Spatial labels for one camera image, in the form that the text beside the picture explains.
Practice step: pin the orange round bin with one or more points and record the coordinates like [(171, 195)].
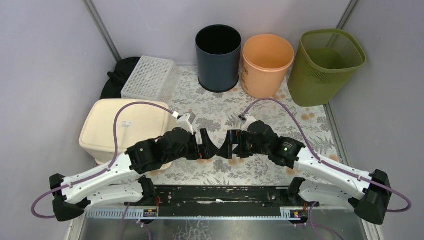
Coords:
[(266, 61)]

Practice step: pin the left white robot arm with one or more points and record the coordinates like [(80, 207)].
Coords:
[(125, 180)]

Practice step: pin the white slotted basket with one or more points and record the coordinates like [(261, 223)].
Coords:
[(153, 79)]

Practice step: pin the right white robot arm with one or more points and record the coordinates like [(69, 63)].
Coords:
[(364, 193)]

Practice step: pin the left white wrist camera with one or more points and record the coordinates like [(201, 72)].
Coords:
[(185, 122)]

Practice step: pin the cream perforated large basket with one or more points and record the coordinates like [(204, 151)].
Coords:
[(135, 123)]

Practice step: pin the floral patterned table mat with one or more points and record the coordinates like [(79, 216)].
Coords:
[(218, 113)]

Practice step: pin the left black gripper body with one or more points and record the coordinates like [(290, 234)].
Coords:
[(199, 148)]

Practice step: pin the dark blue round bin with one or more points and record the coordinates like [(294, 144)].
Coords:
[(218, 52)]

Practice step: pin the green mesh waste bin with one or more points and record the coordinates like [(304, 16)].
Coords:
[(325, 61)]

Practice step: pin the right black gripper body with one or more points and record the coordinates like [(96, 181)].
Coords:
[(248, 147)]

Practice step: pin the black cloth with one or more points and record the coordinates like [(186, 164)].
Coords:
[(118, 78)]

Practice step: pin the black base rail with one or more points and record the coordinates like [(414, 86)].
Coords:
[(225, 202)]

